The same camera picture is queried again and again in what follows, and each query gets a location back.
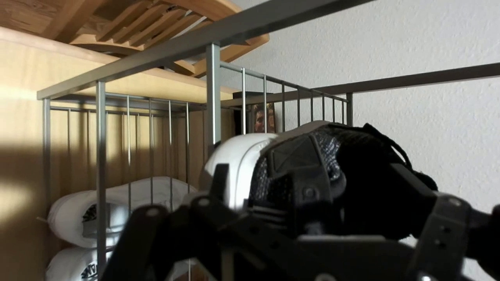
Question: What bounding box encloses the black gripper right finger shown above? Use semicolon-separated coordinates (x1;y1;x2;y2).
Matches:
390;164;437;237

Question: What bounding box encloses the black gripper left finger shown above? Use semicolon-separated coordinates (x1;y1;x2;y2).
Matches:
209;164;229;203

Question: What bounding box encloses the black knit shoe white sole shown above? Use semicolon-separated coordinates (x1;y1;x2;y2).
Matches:
200;121;437;240

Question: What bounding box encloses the grey metal shoe rack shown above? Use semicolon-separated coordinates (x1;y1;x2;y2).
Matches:
35;0;500;281

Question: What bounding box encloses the white sneaker upper one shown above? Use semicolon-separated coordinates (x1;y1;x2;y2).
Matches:
46;176;195;248

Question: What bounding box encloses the white sneaker one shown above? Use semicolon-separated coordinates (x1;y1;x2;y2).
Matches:
45;246;98;281
46;176;195;248

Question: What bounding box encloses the wooden chair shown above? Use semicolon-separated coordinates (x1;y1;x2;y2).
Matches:
0;0;270;79

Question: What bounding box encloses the white sneaker lower one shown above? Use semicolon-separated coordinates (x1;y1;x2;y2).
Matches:
45;246;98;281

